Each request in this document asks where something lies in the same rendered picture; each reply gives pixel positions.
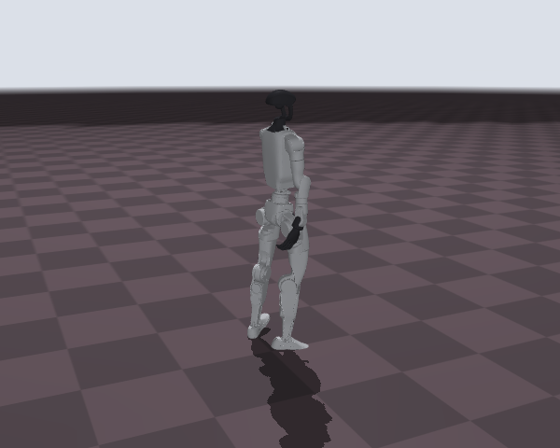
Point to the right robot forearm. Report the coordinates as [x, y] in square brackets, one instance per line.
[301, 205]

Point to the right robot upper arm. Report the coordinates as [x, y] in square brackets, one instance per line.
[294, 146]

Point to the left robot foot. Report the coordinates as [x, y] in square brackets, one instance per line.
[253, 332]

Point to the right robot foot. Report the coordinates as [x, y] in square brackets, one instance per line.
[279, 344]

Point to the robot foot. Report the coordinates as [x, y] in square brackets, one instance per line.
[253, 332]
[279, 344]

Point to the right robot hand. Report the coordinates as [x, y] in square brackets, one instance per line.
[293, 236]

